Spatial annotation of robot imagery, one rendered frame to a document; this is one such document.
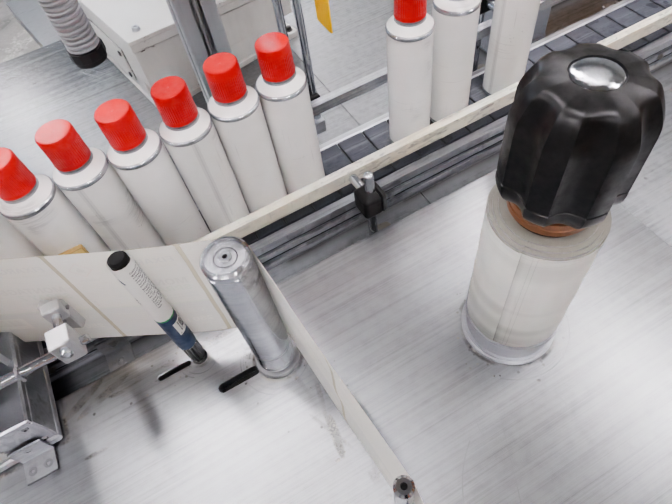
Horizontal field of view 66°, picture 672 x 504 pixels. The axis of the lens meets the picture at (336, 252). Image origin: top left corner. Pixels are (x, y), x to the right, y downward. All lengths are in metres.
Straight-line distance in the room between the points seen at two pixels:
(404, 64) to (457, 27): 0.07
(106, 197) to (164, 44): 0.38
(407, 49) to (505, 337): 0.31
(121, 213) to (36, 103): 0.53
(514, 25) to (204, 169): 0.40
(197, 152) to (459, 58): 0.32
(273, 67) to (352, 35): 0.47
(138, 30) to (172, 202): 0.37
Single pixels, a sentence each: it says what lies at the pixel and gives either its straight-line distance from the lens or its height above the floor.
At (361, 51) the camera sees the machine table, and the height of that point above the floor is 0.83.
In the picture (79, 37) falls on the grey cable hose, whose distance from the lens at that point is 0.57.
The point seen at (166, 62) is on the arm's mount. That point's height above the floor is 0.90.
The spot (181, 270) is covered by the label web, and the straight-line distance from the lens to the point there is 0.44.
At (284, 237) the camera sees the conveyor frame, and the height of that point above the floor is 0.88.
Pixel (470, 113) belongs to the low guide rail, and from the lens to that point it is 0.69.
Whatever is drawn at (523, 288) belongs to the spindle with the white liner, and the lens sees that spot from 0.41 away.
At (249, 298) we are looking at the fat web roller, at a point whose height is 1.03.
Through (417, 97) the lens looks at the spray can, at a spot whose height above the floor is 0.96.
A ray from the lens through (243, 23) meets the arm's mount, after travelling 0.93.
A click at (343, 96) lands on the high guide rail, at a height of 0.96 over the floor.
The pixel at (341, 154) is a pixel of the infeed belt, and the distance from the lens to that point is 0.69.
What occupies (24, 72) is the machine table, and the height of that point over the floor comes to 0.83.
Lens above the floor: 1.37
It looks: 56 degrees down
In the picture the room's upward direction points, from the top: 11 degrees counter-clockwise
